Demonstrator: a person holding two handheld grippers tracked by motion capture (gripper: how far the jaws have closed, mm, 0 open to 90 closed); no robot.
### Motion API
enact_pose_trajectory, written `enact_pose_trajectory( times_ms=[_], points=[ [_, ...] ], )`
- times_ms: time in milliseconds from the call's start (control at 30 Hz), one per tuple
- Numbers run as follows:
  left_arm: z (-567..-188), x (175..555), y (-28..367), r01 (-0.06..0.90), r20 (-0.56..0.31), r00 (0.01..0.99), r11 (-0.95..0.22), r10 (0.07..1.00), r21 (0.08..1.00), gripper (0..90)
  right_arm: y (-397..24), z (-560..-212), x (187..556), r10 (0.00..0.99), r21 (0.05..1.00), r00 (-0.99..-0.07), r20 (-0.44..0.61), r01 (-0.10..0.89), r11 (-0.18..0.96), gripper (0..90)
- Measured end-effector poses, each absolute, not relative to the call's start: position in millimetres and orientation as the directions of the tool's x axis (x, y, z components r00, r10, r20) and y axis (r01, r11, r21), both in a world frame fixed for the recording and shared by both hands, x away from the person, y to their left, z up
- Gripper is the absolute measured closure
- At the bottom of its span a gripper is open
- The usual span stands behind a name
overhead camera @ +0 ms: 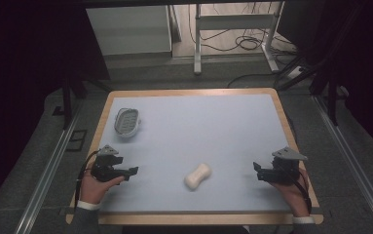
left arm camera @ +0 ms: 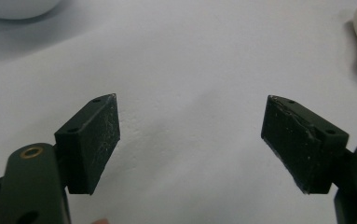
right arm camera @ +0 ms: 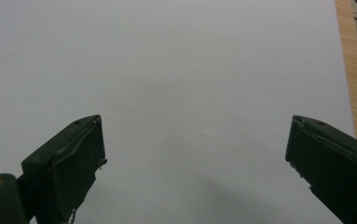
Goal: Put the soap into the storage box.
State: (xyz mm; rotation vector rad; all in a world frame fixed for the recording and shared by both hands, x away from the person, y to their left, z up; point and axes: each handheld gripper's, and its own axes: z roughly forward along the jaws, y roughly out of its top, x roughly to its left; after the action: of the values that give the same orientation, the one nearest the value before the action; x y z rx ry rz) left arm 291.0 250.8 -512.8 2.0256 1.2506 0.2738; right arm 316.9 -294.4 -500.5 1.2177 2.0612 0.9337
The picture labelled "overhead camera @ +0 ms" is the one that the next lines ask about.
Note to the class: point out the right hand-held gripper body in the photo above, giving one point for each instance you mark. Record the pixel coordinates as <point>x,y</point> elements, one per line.
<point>283,167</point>

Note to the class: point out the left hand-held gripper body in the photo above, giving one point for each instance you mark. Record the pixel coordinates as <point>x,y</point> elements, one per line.
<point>105,164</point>

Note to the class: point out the grey soap dish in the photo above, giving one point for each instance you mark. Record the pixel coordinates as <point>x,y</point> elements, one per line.
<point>127,123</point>

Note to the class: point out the white soap bar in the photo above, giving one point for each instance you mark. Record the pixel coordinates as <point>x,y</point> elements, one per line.
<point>198,176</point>

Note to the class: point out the person's left hand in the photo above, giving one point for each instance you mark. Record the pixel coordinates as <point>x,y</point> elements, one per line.
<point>93,188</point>

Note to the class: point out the person's right hand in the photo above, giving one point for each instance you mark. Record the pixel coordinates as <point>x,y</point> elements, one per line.
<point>291,196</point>

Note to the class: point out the light grey table mat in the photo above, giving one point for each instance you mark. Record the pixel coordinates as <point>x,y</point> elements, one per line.
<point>200,136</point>

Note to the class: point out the black stand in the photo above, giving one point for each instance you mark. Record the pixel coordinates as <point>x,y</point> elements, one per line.
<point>68,97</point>
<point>328,94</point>

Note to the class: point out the white power strip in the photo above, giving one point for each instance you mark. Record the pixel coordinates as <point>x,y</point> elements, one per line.
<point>295,72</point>

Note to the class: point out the white cabinet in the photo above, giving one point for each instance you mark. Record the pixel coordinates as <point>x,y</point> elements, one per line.
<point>129,31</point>

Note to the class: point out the black floor frame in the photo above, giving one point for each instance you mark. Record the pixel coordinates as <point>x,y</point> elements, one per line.
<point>77,140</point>

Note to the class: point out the metal floor rail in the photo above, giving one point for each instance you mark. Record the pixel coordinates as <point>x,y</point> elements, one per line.
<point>46,172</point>
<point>353,162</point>

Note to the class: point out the white metal desk frame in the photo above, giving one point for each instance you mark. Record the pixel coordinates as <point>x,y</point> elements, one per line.
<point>236,22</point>

